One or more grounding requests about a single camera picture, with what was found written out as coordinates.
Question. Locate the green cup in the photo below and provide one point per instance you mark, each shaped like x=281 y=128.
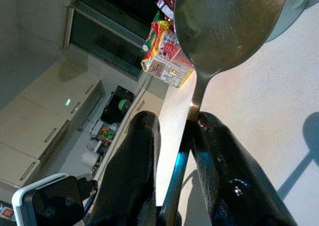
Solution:
x=296 y=9

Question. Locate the black appliance with green disc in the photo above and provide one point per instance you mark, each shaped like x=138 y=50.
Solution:
x=118 y=105

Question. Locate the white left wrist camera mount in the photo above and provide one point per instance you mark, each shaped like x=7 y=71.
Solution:
x=20 y=198

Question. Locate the dark framed window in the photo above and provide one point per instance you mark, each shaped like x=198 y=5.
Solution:
x=107 y=29

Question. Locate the green and red snack packet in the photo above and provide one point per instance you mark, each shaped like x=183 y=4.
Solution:
x=159 y=34

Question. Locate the white paper roll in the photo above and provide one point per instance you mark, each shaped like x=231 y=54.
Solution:
x=90 y=158

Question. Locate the metal spoon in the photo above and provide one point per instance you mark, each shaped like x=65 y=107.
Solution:
x=224 y=31

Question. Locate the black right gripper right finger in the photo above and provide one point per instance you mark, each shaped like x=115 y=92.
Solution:
x=229 y=173

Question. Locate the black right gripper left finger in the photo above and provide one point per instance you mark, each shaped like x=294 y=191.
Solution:
x=134 y=161

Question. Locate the yellow printed food box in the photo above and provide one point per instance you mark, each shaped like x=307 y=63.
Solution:
x=169 y=66

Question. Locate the beige kitchen drawer cabinet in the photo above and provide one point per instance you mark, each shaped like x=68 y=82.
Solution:
x=37 y=126

